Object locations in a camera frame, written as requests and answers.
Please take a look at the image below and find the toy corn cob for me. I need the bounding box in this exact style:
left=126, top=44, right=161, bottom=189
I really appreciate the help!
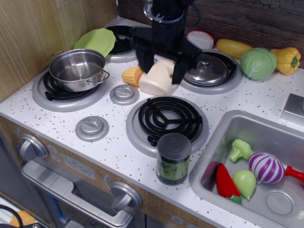
left=122, top=66, right=143, bottom=86

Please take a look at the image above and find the silver oven door handle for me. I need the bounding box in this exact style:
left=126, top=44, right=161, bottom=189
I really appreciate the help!
left=22, top=161, right=133, bottom=228

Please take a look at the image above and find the silver knob front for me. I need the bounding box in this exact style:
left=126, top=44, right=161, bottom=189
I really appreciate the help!
left=76, top=116, right=109, bottom=142

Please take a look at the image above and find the yellow toy squash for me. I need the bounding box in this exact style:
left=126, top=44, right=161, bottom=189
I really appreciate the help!
left=216, top=38, right=253, bottom=59

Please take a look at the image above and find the silver knob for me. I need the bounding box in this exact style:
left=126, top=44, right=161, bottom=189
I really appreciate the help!
left=76, top=116, right=109, bottom=142
left=110, top=85, right=140, bottom=105

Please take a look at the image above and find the hanging steel ladle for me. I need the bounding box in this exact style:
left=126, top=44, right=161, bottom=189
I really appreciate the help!
left=143, top=0, right=153, bottom=20

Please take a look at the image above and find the front left stove burner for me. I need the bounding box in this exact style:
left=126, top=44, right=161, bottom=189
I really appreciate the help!
left=32, top=71, right=107, bottom=112

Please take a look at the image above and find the stove burner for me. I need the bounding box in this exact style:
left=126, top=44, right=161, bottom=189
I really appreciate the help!
left=32, top=71, right=107, bottom=112
left=126, top=96, right=209, bottom=158
left=105, top=25, right=137, bottom=63
left=180, top=50, right=243, bottom=95

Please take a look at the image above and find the back left stove burner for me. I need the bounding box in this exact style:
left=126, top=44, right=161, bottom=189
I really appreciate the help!
left=105, top=25, right=137, bottom=63

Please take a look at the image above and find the yellow toy bell pepper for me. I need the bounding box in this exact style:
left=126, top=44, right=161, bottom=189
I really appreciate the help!
left=270, top=47, right=301, bottom=75

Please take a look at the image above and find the toy cheese wedge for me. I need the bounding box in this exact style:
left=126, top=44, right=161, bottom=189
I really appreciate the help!
left=187, top=30, right=214, bottom=49

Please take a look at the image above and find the red toy chili pepper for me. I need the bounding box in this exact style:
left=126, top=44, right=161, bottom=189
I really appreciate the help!
left=216, top=163, right=242, bottom=205

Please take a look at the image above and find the back right stove burner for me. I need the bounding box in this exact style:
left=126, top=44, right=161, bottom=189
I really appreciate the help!
left=180, top=50, right=243, bottom=95

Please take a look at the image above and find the steel pot with handles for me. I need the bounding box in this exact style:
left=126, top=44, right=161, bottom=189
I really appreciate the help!
left=49, top=49, right=110, bottom=92

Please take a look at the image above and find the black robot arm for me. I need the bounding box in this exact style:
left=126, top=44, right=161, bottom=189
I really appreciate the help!
left=130, top=0, right=202, bottom=84

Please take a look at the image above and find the green labelled toy can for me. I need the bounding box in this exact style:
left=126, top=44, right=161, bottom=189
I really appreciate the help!
left=156, top=133, right=192, bottom=185

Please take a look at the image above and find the oven dial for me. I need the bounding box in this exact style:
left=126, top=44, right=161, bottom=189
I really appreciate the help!
left=110, top=181, right=143, bottom=212
left=19, top=133, right=48, bottom=161

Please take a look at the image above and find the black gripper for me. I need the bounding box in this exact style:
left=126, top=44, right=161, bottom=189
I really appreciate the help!
left=130, top=11, right=202, bottom=84

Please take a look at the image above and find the left oven dial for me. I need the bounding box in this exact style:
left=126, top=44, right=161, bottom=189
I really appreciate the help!
left=19, top=133, right=48, bottom=161

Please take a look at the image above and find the purple toy onion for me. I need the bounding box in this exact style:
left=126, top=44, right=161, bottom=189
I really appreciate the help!
left=248, top=152, right=285, bottom=184

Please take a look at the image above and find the light green plastic plate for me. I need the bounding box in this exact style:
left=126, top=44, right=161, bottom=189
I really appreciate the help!
left=73, top=28, right=116, bottom=57

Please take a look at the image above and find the silver sink basin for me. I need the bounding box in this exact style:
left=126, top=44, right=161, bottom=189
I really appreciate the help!
left=190, top=110, right=304, bottom=228

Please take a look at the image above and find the red toy utensil handle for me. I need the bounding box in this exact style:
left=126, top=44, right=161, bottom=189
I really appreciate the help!
left=285, top=166, right=304, bottom=185

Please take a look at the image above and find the silver knob middle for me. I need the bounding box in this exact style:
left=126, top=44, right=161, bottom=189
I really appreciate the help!
left=110, top=85, right=140, bottom=105

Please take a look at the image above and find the right oven dial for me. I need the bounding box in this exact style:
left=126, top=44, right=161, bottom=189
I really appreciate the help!
left=110, top=181, right=143, bottom=212

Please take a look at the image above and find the orange object with black cable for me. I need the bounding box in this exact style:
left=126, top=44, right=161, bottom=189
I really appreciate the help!
left=0, top=204, right=36, bottom=228

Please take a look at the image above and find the steel pot lid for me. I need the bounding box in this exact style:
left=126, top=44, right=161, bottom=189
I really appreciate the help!
left=184, top=54, right=228, bottom=86

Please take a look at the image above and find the green toy cabbage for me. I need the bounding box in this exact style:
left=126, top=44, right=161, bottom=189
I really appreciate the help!
left=240, top=47, right=277, bottom=80

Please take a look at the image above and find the cream toy milk jug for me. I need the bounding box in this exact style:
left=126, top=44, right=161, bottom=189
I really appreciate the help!
left=139, top=59, right=178, bottom=95

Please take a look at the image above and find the light green toy pear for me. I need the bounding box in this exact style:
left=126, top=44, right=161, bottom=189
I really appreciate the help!
left=232, top=170, right=257, bottom=200

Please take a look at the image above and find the front right stove burner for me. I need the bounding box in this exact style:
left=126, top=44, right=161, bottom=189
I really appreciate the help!
left=126, top=96, right=209, bottom=158

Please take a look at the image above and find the green toy broccoli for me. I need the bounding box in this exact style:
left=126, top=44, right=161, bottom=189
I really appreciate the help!
left=229, top=139, right=253, bottom=162

